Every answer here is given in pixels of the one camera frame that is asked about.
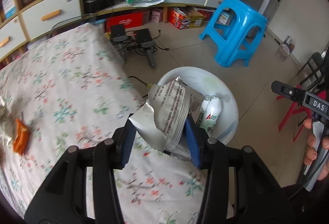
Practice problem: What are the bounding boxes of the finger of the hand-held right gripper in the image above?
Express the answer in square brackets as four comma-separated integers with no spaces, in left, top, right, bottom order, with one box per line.
[271,80,308,107]

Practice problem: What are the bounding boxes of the colourful cardboard carton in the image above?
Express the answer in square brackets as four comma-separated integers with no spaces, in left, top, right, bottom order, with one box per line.
[168,7,206,29]

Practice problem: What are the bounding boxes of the small box with blue print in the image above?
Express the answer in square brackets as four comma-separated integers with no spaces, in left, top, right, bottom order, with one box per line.
[217,10,233,25]

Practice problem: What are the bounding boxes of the red stool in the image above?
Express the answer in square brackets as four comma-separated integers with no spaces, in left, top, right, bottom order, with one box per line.
[279,85,316,142]

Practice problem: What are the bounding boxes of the red flat box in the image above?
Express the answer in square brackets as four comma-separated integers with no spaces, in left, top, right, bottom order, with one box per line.
[106,12,144,32]

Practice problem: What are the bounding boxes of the silver foil wrapper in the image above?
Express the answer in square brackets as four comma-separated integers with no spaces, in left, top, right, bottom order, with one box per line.
[0,97,17,142]

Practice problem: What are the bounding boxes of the white snack bag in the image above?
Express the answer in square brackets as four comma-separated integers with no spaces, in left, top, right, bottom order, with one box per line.
[129,77,203,161]

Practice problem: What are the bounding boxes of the person's right hand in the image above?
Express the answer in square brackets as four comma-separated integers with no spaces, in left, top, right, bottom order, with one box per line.
[303,118,329,181]

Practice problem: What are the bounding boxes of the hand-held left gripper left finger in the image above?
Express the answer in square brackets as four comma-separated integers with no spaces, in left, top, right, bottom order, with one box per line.
[24,119,137,224]

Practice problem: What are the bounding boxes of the white drink bottle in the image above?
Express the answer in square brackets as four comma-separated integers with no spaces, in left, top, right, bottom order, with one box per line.
[203,97,222,136]
[197,95,212,127]

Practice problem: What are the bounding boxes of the white plastic bin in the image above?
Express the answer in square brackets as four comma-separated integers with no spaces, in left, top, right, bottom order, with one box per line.
[148,67,239,147]

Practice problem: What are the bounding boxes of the narrow white cabinet drawer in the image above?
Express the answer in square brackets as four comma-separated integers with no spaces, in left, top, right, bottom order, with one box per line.
[0,14,27,60]

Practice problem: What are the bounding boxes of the black chair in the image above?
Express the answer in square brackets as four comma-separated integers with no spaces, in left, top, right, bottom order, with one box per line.
[298,52,327,91]

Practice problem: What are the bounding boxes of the white box with blue label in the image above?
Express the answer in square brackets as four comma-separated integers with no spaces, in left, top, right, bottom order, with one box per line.
[1,0,17,19]

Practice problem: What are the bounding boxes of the person's dark clothing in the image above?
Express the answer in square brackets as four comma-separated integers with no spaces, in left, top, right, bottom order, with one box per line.
[280,180,329,224]

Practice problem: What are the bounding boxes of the orange wrapper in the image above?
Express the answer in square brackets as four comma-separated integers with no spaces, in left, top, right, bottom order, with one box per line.
[13,118,29,155]

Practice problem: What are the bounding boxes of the wide white cabinet drawer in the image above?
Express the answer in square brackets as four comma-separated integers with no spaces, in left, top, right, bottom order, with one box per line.
[21,0,82,41]

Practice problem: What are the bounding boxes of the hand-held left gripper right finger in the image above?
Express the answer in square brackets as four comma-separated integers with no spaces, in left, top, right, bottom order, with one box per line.
[184,114,290,224]

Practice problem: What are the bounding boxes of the blue plastic stool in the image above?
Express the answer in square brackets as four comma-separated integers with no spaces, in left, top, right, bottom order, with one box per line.
[198,0,268,68]

